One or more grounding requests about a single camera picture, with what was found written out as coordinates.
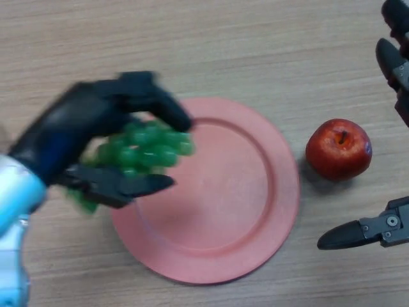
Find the green grape bunch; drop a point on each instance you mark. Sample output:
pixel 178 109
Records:
pixel 150 150

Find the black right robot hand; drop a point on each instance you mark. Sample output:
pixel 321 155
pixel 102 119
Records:
pixel 396 70

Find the pink round plate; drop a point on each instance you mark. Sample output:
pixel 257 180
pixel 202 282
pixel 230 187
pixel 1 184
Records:
pixel 223 198

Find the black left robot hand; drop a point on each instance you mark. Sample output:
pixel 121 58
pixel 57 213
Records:
pixel 80 128

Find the red apple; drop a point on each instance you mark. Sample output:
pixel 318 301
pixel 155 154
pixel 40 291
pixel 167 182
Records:
pixel 338 150

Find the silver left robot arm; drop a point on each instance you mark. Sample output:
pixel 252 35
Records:
pixel 12 224

